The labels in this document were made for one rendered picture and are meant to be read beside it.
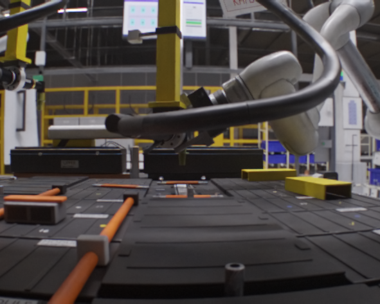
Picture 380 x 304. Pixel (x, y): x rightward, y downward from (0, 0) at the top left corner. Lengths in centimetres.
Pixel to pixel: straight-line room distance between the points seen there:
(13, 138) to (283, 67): 300
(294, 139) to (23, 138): 297
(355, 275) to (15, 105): 342
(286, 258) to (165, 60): 65
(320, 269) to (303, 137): 64
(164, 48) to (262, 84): 26
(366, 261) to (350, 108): 437
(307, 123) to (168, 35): 42
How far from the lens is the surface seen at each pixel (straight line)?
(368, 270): 30
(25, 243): 37
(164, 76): 83
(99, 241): 28
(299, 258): 29
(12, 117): 352
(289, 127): 87
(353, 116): 467
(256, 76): 84
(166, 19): 88
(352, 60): 144
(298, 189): 74
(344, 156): 458
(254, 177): 99
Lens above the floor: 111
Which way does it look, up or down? 1 degrees down
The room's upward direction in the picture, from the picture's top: straight up
